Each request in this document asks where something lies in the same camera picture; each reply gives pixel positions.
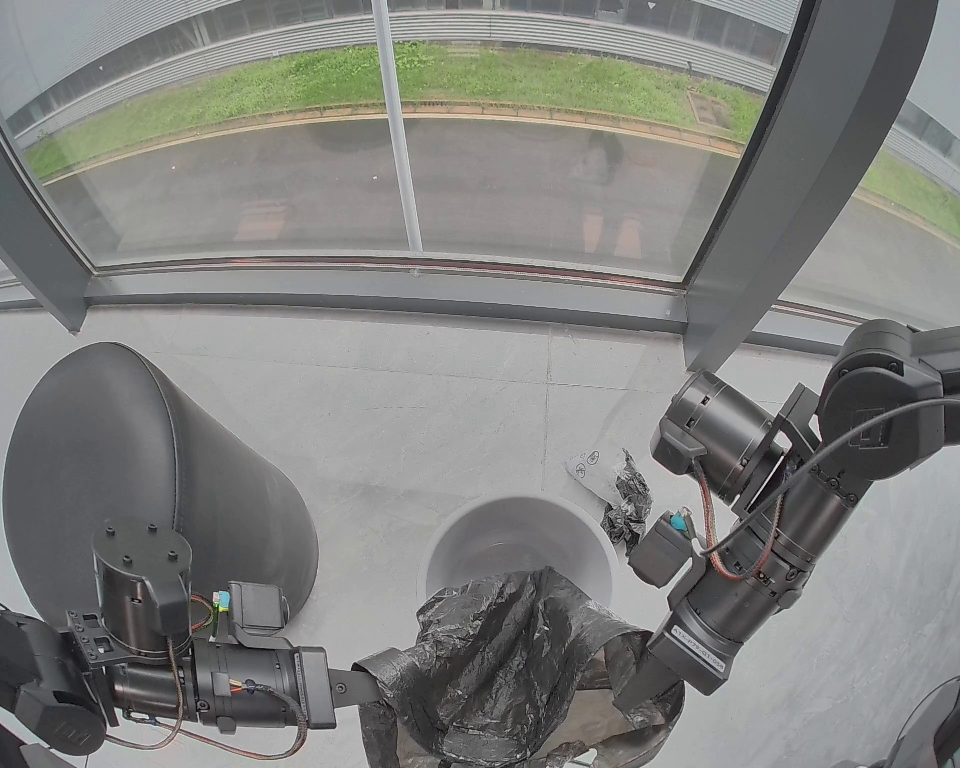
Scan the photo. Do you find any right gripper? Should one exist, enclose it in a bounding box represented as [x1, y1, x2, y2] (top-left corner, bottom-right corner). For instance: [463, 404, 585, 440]
[613, 541, 815, 714]

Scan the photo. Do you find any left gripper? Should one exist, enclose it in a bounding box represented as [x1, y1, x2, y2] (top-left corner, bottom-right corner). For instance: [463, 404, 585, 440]
[191, 643, 393, 734]

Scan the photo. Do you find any black plastic bag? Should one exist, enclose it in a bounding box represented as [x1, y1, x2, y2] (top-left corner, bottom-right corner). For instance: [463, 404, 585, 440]
[351, 566, 685, 768]

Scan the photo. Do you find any white trash bin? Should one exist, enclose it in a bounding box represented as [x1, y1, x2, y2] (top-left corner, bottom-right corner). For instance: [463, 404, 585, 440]
[418, 493, 618, 633]

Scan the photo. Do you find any dark grey round chair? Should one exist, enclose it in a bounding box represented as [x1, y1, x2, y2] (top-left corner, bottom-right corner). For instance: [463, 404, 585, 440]
[2, 341, 321, 630]

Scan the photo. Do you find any window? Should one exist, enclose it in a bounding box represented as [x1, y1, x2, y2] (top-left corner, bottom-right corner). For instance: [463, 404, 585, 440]
[0, 0, 960, 374]

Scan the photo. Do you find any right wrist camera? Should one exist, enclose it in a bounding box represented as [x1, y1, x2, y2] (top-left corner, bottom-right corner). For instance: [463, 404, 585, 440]
[628, 510, 699, 594]

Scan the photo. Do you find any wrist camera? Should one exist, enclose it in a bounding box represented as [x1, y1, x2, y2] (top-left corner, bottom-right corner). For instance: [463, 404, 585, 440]
[628, 510, 699, 594]
[212, 581, 295, 652]

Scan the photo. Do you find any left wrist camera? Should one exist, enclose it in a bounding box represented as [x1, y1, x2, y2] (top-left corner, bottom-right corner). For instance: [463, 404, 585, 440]
[212, 581, 295, 652]

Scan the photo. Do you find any black cable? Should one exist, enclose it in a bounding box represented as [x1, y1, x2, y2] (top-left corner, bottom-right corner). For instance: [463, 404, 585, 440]
[701, 397, 950, 560]

